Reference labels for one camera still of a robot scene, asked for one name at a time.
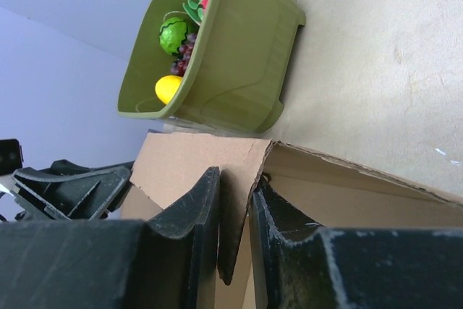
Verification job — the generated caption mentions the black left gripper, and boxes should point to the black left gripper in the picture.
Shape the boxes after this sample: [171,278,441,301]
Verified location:
[0,139,134,221]

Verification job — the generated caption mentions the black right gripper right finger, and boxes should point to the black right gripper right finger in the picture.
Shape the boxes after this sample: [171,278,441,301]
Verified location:
[249,179,462,308]

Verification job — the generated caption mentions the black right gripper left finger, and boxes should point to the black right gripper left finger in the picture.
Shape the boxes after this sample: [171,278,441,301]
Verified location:
[1,167,220,308]

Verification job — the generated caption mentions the cardboard box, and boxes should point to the cardboard box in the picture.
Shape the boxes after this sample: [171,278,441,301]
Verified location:
[122,132,462,308]

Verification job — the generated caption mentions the dark purple toy grapes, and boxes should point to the dark purple toy grapes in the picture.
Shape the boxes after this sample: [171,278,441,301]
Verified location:
[171,33,197,77]

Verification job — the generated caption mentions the olive green plastic bin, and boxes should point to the olive green plastic bin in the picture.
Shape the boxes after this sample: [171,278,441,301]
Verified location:
[117,0,305,133]

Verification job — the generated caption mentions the green toy melon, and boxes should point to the green toy melon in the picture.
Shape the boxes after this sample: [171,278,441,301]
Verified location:
[158,17,190,55]

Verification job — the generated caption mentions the pink toy dragon fruit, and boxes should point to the pink toy dragon fruit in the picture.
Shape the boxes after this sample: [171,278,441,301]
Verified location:
[182,0,209,25]

